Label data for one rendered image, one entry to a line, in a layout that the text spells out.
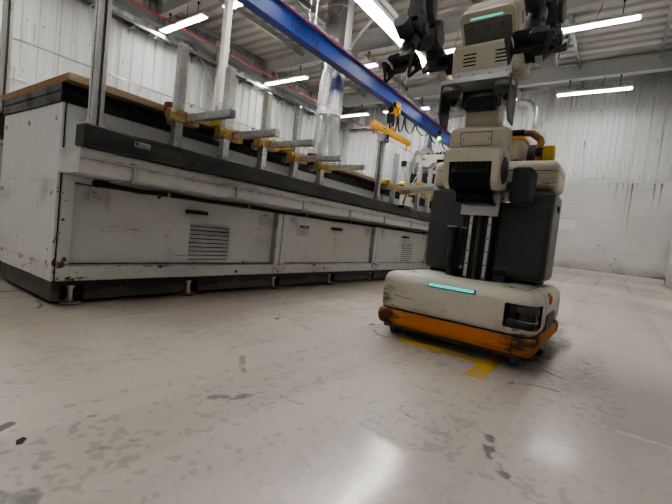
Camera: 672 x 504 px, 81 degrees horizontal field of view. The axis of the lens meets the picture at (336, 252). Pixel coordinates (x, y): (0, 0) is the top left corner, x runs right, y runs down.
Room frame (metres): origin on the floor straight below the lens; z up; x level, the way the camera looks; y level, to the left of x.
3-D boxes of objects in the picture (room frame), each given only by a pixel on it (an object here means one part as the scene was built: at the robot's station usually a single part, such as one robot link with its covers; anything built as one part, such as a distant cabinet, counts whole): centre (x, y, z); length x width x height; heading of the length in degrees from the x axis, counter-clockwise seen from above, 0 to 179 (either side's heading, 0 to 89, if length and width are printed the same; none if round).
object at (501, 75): (1.54, -0.48, 0.99); 0.28 x 0.16 x 0.22; 54
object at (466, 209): (1.61, -0.60, 0.68); 0.28 x 0.27 x 0.25; 54
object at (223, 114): (1.67, 0.63, 0.83); 0.43 x 0.03 x 0.04; 55
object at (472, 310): (1.78, -0.65, 0.16); 0.67 x 0.64 x 0.25; 144
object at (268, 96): (2.10, 0.44, 0.87); 0.04 x 0.04 x 0.48; 55
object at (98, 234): (3.79, -0.08, 0.44); 5.10 x 0.69 x 0.87; 145
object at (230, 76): (1.89, 0.59, 0.90); 0.04 x 0.04 x 0.48; 55
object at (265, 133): (1.87, 0.49, 0.82); 0.43 x 0.03 x 0.04; 55
